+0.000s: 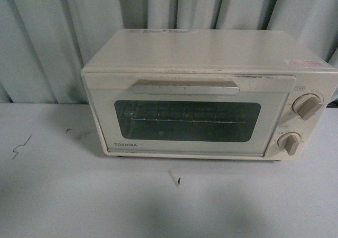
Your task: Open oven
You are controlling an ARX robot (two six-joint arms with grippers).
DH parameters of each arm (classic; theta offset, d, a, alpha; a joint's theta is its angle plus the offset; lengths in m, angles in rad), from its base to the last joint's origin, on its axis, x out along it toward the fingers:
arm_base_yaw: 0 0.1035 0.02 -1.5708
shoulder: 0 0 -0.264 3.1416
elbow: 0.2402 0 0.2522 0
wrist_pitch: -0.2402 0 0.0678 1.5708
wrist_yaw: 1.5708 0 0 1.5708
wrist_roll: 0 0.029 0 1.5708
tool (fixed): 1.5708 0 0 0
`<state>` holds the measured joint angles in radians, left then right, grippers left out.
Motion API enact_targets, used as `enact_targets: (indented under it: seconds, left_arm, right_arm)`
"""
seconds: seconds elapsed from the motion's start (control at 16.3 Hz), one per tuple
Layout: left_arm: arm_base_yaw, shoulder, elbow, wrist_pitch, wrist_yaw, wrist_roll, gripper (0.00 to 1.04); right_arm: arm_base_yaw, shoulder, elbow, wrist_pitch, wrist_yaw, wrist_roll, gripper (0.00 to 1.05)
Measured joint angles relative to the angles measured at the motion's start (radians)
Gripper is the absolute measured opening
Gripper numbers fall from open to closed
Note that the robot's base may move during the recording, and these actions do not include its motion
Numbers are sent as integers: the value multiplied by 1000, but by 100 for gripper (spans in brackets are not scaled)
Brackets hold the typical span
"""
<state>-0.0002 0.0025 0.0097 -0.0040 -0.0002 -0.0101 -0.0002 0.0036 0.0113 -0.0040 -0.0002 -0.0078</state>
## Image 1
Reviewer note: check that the upper beige control knob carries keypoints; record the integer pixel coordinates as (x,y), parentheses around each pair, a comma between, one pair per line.
(306,106)

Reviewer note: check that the lower beige control knob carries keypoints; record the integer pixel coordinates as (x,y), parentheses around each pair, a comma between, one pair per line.
(289,142)

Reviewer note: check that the cream door handle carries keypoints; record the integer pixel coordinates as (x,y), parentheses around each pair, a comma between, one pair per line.
(159,87)

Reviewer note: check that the wire oven rack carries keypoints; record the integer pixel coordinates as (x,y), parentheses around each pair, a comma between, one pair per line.
(171,111)

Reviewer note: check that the beige control knob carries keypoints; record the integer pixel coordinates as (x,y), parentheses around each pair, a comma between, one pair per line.
(289,142)
(306,106)

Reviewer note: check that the glass oven door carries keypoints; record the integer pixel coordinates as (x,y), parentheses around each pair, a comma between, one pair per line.
(262,99)

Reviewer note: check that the cream Toshiba toaster oven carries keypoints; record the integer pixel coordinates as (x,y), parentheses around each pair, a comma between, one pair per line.
(224,52)

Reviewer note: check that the white curtain backdrop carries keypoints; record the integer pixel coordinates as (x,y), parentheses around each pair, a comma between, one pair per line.
(45,43)

